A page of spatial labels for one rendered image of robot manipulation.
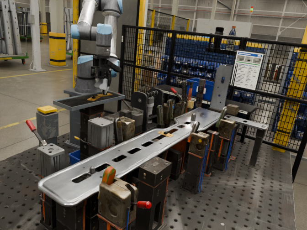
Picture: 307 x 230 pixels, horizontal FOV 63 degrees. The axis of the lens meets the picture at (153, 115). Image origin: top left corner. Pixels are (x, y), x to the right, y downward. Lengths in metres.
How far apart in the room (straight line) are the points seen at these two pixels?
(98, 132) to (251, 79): 1.42
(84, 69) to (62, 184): 0.90
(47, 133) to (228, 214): 0.95
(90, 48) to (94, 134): 3.18
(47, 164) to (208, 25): 7.67
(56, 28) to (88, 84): 7.47
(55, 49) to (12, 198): 7.92
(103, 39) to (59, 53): 7.80
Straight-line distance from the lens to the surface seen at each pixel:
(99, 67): 1.36
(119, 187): 0.82
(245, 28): 8.15
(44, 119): 1.17
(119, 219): 0.84
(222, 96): 1.98
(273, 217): 1.50
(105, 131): 1.16
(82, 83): 1.69
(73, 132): 1.80
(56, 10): 9.10
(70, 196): 0.89
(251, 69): 2.19
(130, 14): 3.83
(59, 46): 9.10
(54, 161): 1.03
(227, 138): 1.66
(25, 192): 1.46
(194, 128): 1.33
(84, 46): 4.36
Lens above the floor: 1.54
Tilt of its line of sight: 19 degrees down
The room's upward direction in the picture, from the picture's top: 6 degrees clockwise
